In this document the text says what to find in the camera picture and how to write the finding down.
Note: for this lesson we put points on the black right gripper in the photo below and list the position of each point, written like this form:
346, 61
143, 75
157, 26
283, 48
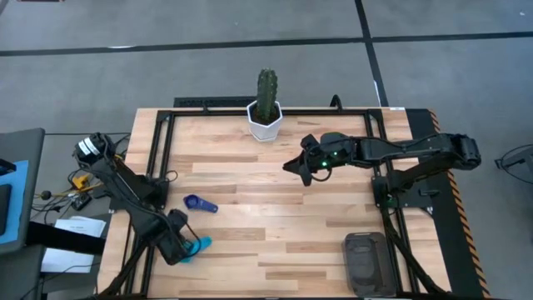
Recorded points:
337, 150

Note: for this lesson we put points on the light blue measuring cup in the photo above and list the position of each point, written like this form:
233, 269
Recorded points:
204, 242

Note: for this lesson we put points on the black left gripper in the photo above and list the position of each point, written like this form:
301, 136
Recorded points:
170, 241

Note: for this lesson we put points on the small black device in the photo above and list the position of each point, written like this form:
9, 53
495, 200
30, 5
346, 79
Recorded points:
81, 202

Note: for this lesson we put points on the blue pad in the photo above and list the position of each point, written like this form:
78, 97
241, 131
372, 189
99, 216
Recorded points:
16, 200

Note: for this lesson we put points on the black ribbed strip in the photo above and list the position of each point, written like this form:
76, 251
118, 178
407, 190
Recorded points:
208, 101

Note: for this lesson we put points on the black hazard-striped mat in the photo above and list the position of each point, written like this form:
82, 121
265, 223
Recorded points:
454, 250

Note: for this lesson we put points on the white paper sheets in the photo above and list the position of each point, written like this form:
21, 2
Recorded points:
79, 227

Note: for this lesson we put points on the black ball knob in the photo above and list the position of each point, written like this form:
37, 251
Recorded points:
46, 195

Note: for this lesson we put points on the black plastic basket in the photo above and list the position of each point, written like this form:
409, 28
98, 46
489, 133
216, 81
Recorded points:
368, 266

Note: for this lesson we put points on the gray stand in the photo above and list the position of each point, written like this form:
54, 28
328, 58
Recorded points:
520, 157

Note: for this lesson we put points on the gray cart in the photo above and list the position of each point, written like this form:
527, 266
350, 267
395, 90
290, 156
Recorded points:
21, 146

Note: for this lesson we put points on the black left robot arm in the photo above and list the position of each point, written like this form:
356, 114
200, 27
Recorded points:
125, 183

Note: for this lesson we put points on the white hexagonal plant pot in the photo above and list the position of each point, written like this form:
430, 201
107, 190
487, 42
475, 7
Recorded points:
264, 131

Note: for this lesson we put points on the green cactus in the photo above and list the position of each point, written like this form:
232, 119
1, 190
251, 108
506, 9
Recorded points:
267, 93

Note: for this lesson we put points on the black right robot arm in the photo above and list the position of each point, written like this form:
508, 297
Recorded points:
416, 148

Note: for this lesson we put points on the small dark blue measuring cup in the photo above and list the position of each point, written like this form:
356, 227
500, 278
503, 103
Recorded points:
192, 202

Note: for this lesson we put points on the white label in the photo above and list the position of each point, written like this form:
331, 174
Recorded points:
397, 108

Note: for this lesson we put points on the black bar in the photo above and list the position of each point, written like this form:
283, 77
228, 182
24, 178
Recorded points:
62, 238

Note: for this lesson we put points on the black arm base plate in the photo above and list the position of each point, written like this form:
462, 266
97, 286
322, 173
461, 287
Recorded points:
160, 198
416, 202

